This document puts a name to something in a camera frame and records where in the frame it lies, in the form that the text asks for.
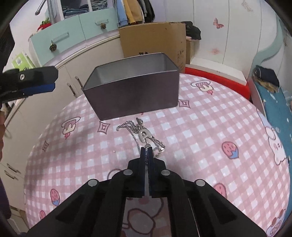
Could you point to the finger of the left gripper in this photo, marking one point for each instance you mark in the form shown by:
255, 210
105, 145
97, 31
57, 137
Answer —
15, 79
27, 92

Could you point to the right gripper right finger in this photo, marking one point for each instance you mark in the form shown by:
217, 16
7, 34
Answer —
168, 184

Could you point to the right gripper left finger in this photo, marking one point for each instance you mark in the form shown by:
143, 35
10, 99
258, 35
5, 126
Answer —
126, 183

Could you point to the green paper bag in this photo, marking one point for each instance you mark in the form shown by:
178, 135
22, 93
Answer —
22, 62

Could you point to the beige curved cabinet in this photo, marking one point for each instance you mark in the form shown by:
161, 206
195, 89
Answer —
28, 119

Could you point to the pink checkered tablecloth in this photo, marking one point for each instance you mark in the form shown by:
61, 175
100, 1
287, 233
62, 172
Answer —
214, 134

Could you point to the mint drawer cabinet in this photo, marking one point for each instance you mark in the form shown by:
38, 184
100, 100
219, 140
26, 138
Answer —
75, 24

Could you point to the grey metal tin box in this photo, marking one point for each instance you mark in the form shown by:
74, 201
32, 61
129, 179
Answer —
133, 85

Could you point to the red white bench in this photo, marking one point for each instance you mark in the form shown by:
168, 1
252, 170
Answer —
222, 74

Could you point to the hanging clothes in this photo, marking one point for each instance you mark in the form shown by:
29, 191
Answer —
132, 12

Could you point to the teal bed sheet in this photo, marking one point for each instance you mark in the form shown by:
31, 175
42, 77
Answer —
278, 114

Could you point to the large cardboard box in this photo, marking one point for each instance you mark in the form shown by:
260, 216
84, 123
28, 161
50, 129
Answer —
162, 37

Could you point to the dark folded clothes on bed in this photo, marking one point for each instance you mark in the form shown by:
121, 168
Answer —
265, 75

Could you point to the black bag behind box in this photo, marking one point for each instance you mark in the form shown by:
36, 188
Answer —
192, 32

